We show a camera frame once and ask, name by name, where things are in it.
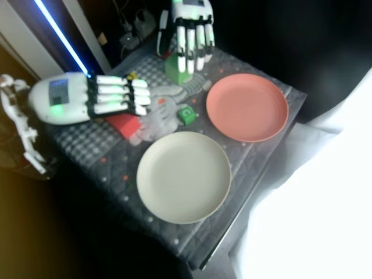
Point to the yellow small block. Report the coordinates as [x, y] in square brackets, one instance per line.
[131, 76]

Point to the white door frame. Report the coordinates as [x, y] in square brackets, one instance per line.
[26, 37]

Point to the white plate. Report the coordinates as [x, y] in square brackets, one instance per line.
[183, 177]

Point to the pink plate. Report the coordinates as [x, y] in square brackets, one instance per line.
[247, 107]

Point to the red block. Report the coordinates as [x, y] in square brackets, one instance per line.
[126, 126]

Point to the white power adapter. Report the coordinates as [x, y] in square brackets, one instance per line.
[129, 40]

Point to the small green letter cube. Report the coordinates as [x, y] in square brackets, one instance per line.
[186, 116]

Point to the grey quilt with bear print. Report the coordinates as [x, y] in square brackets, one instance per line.
[116, 162]

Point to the large green cube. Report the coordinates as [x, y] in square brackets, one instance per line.
[172, 69]

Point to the white sheet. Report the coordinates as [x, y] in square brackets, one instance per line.
[314, 197]

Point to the blue-white light strip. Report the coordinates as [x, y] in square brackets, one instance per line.
[62, 37]

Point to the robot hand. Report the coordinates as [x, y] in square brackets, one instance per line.
[189, 11]
[58, 98]

